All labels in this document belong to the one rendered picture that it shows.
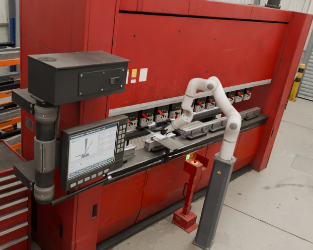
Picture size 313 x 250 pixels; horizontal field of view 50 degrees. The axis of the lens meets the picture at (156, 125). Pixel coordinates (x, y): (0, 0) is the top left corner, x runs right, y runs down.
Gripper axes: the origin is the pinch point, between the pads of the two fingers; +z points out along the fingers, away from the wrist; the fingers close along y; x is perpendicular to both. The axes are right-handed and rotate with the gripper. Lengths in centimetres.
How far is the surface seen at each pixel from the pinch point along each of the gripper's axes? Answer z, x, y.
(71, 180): -52, 25, 139
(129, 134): 29.6, -16.7, 15.9
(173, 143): -2.2, 12.9, -0.3
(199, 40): -64, -59, -33
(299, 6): 29, -237, -714
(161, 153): 12.1, 15.4, 5.9
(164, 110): -13.7, -17.2, 1.2
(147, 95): -27.9, -29.4, 27.6
